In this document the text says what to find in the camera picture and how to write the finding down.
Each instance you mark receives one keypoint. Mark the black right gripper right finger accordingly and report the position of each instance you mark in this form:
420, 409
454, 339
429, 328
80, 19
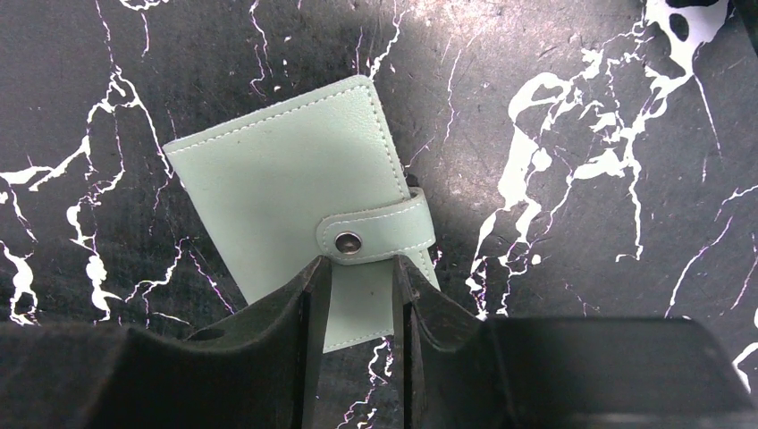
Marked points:
456, 371

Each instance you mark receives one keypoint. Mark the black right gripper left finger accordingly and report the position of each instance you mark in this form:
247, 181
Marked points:
257, 368

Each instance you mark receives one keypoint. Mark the mint green card holder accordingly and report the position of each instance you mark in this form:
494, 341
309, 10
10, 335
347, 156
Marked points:
315, 175

